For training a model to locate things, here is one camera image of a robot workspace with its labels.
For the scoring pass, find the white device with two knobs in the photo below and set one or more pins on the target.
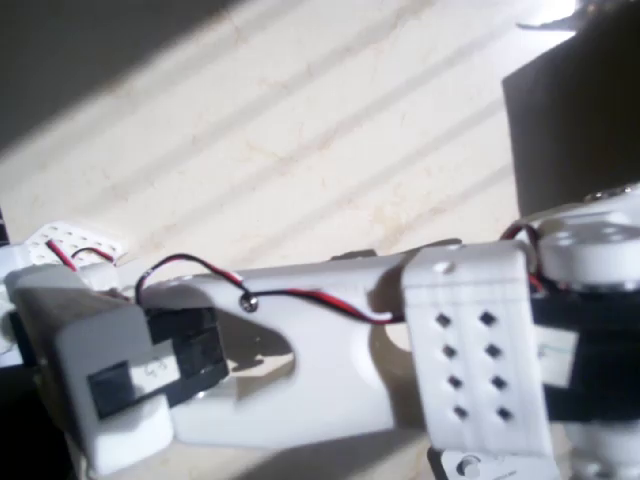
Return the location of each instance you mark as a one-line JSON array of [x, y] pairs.
[[480, 465]]

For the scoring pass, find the white perforated plate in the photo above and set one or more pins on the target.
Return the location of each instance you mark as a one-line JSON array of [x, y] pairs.
[[75, 237]]

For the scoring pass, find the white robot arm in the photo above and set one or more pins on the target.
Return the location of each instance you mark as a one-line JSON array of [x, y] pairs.
[[310, 380]]

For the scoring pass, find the large dark box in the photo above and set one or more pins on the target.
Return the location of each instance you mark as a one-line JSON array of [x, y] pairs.
[[575, 125]]

